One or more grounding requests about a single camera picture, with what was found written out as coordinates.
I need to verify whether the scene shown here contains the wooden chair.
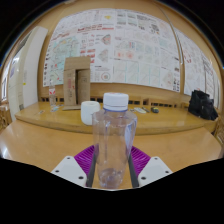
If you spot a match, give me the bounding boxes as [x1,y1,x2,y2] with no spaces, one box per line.
[213,116,224,144]

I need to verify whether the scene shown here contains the white cartoon-print cup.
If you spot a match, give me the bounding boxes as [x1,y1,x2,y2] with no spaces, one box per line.
[80,100,101,126]

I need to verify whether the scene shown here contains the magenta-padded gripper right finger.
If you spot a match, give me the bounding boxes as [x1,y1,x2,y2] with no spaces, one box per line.
[128,145,174,189]

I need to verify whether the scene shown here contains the brown cardboard box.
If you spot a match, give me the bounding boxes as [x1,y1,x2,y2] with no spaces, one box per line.
[62,56,92,111]

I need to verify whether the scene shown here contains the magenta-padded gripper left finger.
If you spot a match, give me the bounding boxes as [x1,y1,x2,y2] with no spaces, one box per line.
[50,144,98,189]

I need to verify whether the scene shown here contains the small red-label drink bottle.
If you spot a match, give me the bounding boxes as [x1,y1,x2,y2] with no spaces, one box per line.
[48,79,58,108]

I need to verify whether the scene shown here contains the large printed wall poster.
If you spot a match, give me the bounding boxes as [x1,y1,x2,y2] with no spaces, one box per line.
[42,8,183,94]

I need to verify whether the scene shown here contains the clear plastic water bottle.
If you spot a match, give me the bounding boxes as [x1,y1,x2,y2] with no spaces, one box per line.
[92,92,138,190]

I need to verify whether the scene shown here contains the narrow printed wall poster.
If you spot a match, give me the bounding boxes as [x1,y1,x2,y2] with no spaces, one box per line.
[174,28,221,111]

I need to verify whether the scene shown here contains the black bag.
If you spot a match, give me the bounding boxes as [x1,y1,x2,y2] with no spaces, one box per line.
[187,89,219,122]

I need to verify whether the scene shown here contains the white door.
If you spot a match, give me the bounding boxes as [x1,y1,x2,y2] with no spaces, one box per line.
[7,25,49,121]

